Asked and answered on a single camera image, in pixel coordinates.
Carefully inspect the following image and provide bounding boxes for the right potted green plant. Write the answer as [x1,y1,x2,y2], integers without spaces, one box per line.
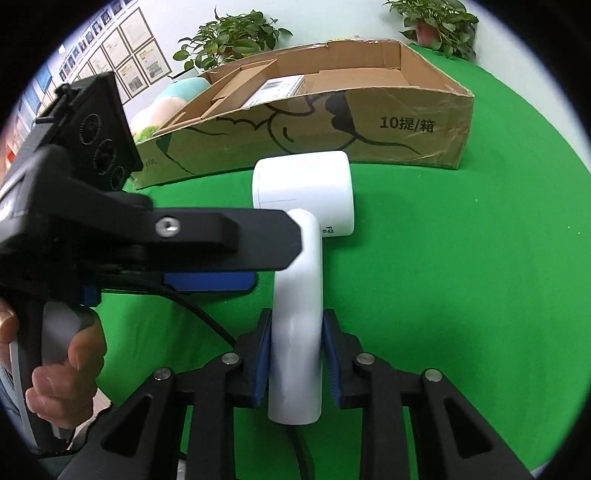
[384,0,479,62]

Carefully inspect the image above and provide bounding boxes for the person's left hand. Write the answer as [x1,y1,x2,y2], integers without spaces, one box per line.
[1,299,107,435]

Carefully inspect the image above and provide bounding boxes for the green table cloth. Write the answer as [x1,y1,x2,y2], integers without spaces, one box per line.
[97,47,590,479]

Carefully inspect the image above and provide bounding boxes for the black cable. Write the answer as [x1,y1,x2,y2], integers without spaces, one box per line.
[101,285,320,480]

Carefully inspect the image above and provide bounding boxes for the brown cardboard insert tray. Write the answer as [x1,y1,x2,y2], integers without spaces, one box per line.
[157,60,280,134]

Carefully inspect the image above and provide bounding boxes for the pastel plush toy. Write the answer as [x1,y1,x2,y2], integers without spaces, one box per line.
[129,77,211,144]

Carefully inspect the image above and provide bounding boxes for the left potted green plant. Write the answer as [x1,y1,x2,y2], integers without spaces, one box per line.
[172,10,293,71]

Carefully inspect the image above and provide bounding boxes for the framed certificates on wall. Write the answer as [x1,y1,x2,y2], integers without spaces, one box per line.
[17,1,171,126]

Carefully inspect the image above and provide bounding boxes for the potted green plant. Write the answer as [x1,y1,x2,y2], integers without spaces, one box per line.
[384,0,479,62]
[172,10,293,71]

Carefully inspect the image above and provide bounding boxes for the white box with barcode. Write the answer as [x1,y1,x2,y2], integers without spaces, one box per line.
[242,75,305,109]

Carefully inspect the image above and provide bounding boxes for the white hair dryer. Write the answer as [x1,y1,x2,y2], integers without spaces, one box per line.
[252,151,355,426]

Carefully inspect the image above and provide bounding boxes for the large open cardboard box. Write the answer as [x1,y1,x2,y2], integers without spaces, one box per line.
[132,40,475,189]

